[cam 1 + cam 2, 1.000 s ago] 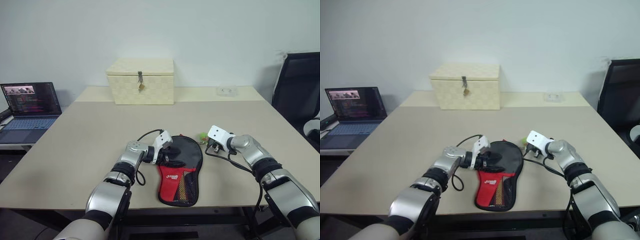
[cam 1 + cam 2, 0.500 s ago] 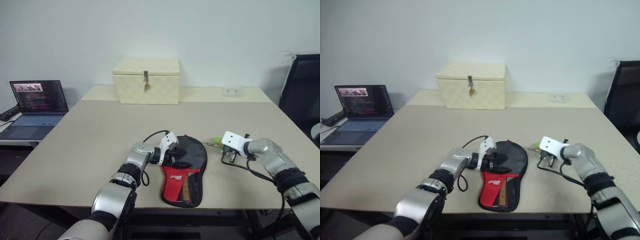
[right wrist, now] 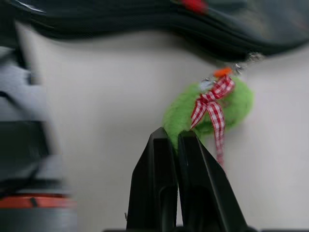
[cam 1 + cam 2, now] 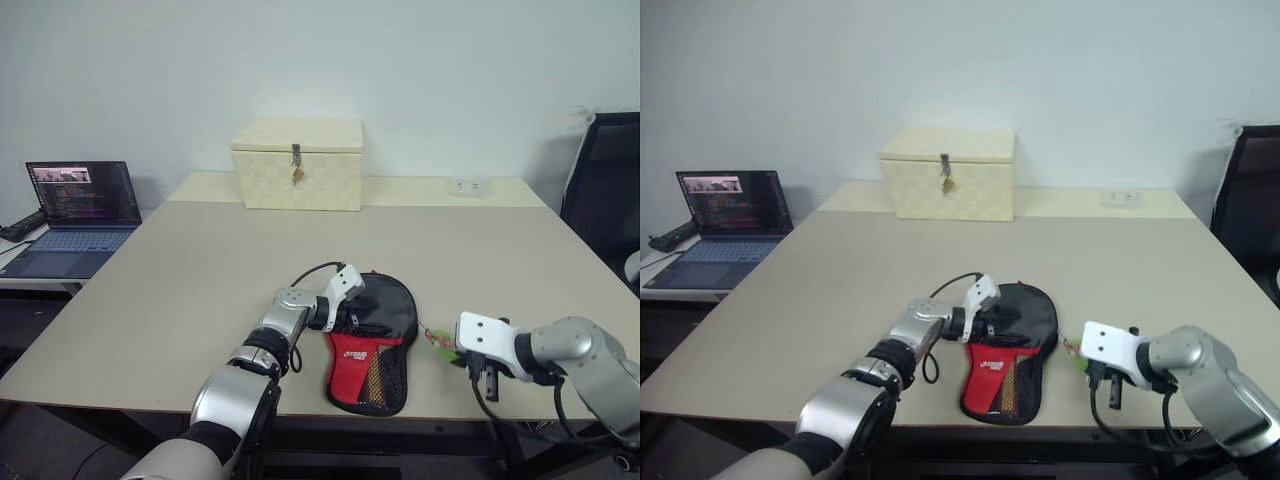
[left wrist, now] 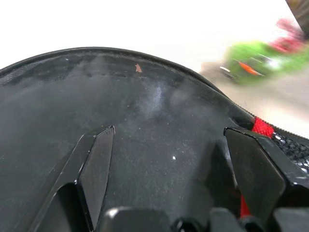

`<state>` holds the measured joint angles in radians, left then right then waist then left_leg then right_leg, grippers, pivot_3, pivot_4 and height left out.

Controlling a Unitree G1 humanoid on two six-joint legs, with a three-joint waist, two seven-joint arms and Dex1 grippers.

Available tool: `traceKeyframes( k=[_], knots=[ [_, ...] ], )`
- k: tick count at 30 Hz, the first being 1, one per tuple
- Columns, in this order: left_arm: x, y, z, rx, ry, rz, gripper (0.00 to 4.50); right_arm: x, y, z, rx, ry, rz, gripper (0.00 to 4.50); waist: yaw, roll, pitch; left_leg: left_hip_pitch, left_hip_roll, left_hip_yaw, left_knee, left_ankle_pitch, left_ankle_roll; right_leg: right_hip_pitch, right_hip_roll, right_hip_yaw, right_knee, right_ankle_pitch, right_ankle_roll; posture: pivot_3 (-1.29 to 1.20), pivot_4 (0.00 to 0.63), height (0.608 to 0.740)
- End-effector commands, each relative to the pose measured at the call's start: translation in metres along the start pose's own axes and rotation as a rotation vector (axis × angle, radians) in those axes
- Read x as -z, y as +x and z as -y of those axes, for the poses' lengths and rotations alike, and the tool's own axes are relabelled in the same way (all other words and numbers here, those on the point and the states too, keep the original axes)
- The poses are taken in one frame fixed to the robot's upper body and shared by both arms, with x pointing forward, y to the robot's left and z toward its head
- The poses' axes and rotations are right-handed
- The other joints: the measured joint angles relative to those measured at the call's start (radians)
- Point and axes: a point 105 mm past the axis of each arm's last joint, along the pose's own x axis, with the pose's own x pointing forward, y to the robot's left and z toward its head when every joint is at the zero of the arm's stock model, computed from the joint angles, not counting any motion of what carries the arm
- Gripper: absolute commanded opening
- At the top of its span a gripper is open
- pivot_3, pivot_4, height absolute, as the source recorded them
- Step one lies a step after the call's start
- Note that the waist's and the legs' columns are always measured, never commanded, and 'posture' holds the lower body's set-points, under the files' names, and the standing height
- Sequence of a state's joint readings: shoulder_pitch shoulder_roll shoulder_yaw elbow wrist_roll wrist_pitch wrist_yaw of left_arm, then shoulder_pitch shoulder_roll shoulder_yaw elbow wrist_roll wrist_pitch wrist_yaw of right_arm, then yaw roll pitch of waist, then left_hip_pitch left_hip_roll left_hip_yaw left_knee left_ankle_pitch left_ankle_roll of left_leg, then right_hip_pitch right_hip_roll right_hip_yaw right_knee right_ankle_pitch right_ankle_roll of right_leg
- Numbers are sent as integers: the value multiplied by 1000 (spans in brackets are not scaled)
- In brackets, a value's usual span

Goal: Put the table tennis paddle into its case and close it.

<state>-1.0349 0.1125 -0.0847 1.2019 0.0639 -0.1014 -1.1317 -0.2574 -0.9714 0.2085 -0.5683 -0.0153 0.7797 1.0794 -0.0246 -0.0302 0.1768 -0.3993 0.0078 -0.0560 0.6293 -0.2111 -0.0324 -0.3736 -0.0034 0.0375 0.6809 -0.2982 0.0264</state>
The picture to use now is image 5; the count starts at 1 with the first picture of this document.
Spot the black red paddle case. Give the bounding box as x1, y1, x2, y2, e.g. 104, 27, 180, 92
0, 46, 309, 232

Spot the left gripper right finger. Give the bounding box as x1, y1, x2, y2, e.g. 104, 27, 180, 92
224, 127, 309, 224

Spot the green blurred object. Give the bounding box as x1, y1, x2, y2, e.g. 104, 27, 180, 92
219, 40, 309, 86

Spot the red blurred object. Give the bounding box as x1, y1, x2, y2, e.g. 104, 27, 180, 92
267, 17, 305, 53

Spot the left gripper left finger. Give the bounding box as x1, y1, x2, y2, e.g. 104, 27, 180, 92
28, 125, 116, 232

